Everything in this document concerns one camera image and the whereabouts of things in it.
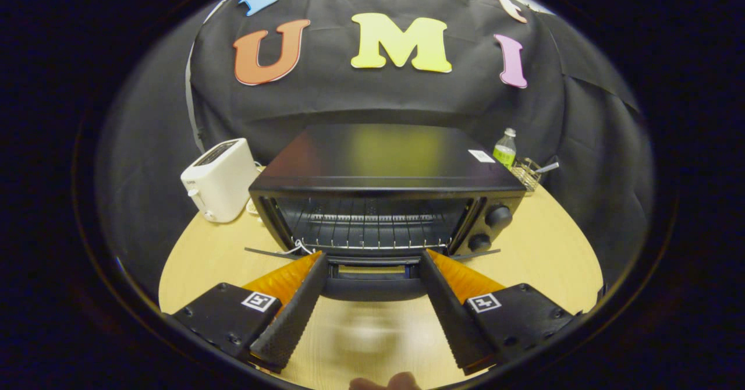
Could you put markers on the green drink bottle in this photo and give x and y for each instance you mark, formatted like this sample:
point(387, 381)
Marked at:
point(505, 152)

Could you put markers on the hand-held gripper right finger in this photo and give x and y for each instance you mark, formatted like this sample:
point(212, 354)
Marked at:
point(451, 314)

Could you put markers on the metal utensil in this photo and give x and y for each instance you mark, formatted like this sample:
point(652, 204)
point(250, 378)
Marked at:
point(548, 167)

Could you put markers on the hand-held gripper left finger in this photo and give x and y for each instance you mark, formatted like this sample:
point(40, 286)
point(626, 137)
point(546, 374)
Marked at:
point(294, 314)

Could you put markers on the white bread toaster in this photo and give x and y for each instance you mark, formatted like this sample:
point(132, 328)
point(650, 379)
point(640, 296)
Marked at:
point(221, 180)

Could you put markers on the black toaster oven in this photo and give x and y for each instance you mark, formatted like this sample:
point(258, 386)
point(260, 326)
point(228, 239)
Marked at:
point(384, 157)

